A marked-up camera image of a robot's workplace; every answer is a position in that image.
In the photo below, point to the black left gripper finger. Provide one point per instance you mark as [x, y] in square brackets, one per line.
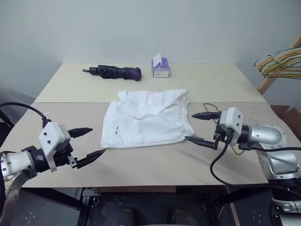
[80, 131]
[90, 158]

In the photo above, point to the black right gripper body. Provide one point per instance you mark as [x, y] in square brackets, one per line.
[221, 135]

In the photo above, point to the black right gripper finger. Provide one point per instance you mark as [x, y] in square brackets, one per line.
[207, 116]
[202, 142]

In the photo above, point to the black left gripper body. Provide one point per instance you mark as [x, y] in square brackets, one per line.
[64, 154]

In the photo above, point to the white shorts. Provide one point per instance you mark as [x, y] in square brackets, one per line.
[145, 127]

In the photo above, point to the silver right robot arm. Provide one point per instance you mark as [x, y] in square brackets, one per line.
[265, 135]

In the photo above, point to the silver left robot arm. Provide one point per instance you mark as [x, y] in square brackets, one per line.
[16, 160]

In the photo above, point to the black dotted panel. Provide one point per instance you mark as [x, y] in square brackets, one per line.
[249, 209]
[47, 209]

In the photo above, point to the wooden clothes rack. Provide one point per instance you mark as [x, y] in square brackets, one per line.
[265, 86]

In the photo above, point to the dark rounded shape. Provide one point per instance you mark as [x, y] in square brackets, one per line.
[182, 216]
[125, 214]

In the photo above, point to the purple white tissue box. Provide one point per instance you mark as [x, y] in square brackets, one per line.
[161, 68]

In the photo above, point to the folded dark purple umbrella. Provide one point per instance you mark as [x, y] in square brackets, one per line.
[117, 71]

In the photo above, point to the brown wooden box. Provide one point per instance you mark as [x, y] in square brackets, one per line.
[291, 115]

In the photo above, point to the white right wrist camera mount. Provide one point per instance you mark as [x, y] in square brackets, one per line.
[231, 120]

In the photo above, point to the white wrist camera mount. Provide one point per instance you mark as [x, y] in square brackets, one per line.
[53, 136]
[231, 120]

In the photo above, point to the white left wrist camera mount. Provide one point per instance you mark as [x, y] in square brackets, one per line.
[53, 136]

